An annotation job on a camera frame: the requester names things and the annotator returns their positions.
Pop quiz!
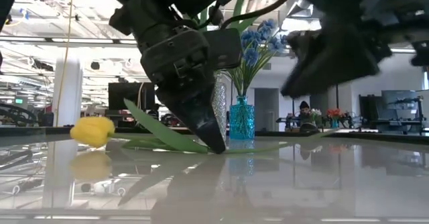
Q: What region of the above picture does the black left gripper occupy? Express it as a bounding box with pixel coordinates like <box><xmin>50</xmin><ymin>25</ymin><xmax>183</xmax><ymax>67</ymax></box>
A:
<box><xmin>109</xmin><ymin>1</ymin><xmax>227</xmax><ymax>155</ymax></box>

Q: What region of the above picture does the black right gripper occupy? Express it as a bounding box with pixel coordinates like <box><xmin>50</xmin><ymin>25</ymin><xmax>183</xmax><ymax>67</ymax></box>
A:
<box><xmin>280</xmin><ymin>0</ymin><xmax>393</xmax><ymax>98</ymax></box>

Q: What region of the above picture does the blue artificial flower bunch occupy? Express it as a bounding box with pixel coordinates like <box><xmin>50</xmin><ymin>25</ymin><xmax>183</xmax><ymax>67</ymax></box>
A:
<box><xmin>247</xmin><ymin>18</ymin><xmax>290</xmax><ymax>97</ymax></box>
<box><xmin>223</xmin><ymin>29</ymin><xmax>265</xmax><ymax>97</ymax></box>

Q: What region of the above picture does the black artificial tulip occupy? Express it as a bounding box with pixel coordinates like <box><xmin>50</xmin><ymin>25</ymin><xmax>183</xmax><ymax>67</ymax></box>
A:
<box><xmin>209</xmin><ymin>5</ymin><xmax>225</xmax><ymax>25</ymax></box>

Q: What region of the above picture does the yellow artificial tulip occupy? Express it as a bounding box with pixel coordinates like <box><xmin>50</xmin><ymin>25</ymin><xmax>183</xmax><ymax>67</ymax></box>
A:
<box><xmin>69</xmin><ymin>98</ymin><xmax>338</xmax><ymax>155</ymax></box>

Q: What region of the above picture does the clear glass vase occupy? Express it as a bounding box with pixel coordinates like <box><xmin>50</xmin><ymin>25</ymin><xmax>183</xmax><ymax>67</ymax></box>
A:
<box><xmin>210</xmin><ymin>71</ymin><xmax>228</xmax><ymax>141</ymax></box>

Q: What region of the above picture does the blue glass vase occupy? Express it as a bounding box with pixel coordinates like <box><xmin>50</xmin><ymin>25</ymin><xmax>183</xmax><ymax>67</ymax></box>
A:
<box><xmin>229</xmin><ymin>95</ymin><xmax>255</xmax><ymax>140</ymax></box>

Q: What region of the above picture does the orange flower bunch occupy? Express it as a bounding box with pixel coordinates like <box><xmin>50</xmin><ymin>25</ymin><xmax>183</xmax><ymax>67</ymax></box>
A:
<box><xmin>326</xmin><ymin>108</ymin><xmax>343</xmax><ymax>128</ymax></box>

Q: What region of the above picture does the person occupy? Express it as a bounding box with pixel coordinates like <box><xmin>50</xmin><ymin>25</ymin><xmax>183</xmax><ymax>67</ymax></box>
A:
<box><xmin>297</xmin><ymin>100</ymin><xmax>321</xmax><ymax>133</ymax></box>

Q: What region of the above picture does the grey door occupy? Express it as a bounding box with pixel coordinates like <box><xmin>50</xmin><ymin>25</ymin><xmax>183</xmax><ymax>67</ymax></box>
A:
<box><xmin>253</xmin><ymin>87</ymin><xmax>280</xmax><ymax>131</ymax></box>

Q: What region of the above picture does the black monitor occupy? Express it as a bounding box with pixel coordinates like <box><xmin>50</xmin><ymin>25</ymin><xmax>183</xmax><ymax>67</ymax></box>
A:
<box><xmin>107</xmin><ymin>82</ymin><xmax>156</xmax><ymax>111</ymax></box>

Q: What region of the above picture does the black robot workstation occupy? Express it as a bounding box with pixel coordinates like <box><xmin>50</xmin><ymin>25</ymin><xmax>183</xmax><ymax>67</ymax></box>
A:
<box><xmin>358</xmin><ymin>89</ymin><xmax>428</xmax><ymax>134</ymax></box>

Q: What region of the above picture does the white pillar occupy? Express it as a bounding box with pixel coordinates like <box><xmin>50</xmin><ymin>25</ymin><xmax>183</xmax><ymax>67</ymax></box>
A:
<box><xmin>52</xmin><ymin>56</ymin><xmax>84</xmax><ymax>128</ymax></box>

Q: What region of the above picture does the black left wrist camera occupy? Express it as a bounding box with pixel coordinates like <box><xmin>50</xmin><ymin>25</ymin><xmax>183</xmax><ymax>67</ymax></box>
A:
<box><xmin>203</xmin><ymin>27</ymin><xmax>243</xmax><ymax>71</ymax></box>

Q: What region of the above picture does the black left gripper cable loop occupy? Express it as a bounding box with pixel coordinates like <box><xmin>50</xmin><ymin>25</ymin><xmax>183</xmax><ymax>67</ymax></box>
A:
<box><xmin>219</xmin><ymin>0</ymin><xmax>299</xmax><ymax>30</ymax></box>

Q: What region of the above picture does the yellow hanging cable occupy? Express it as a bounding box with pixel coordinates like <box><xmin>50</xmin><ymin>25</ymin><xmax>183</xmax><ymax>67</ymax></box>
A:
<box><xmin>54</xmin><ymin>0</ymin><xmax>75</xmax><ymax>127</ymax></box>

